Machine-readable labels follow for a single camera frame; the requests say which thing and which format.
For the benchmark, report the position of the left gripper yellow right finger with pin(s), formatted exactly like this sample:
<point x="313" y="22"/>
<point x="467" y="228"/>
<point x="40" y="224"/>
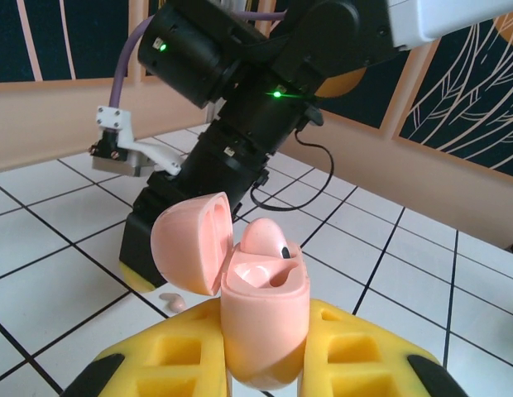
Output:
<point x="364" y="355"/>

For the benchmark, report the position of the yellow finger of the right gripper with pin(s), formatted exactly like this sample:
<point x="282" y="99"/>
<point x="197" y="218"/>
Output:
<point x="138" y="248"/>

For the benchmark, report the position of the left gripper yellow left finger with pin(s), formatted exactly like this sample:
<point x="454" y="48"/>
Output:
<point x="165" y="355"/>

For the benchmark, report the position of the pink earbud charging case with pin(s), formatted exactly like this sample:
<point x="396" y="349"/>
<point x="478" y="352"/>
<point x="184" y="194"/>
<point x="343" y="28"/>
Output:
<point x="260" y="322"/>

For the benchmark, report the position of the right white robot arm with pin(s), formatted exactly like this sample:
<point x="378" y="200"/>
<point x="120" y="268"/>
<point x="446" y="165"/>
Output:
<point x="455" y="16"/>

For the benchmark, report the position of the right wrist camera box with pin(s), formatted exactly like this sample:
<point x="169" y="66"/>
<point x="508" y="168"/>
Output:
<point x="120" y="157"/>

